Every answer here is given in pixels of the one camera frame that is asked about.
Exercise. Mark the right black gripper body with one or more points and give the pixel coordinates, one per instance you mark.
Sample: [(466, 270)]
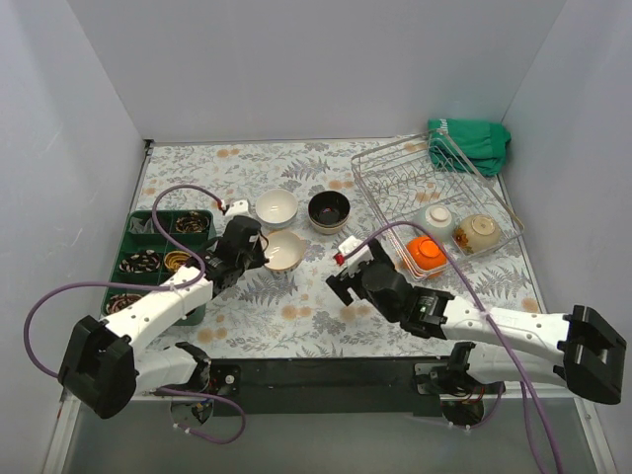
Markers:
[(349, 282)]

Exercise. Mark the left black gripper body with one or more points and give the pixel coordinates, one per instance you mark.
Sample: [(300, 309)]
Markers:
[(254, 242)]

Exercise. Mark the white blue striped bowl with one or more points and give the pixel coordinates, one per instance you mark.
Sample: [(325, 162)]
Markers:
[(285, 252)]

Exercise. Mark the orange plastic bowl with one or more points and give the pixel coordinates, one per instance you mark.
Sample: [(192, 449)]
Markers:
[(426, 258)]

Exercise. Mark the plain white bowl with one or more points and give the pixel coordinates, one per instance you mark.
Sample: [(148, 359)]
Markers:
[(276, 208)]

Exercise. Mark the beige gold dotted bowl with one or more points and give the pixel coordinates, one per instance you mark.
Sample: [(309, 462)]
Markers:
[(329, 209)]

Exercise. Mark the pale green checked bowl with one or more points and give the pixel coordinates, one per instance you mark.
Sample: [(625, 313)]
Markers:
[(438, 221)]

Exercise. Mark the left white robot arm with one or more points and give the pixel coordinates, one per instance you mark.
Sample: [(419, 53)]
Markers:
[(108, 362)]

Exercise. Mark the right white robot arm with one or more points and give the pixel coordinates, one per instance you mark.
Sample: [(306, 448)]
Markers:
[(578, 350)]

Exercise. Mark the green compartment tray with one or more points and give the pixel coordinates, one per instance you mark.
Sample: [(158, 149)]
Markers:
[(140, 257)]

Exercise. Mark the floral tablecloth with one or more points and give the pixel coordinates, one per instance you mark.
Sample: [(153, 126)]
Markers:
[(267, 315)]

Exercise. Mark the beige orange flower bowl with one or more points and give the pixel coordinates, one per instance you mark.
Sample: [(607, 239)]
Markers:
[(476, 233)]

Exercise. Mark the clear plastic bag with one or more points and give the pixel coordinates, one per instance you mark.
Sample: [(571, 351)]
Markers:
[(141, 226)]

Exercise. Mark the green folded cloth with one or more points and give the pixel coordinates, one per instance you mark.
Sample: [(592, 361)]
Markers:
[(462, 145)]

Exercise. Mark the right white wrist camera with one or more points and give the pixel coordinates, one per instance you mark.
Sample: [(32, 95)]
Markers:
[(351, 254)]

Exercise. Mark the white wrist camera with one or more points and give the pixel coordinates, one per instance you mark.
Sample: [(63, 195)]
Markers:
[(351, 254), (234, 208)]

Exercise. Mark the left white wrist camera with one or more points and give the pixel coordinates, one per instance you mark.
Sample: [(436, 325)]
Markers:
[(234, 208)]

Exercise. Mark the metal wire dish rack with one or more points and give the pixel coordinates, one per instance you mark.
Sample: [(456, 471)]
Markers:
[(427, 182)]

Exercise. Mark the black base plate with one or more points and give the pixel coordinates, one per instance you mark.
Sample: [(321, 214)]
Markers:
[(329, 385)]

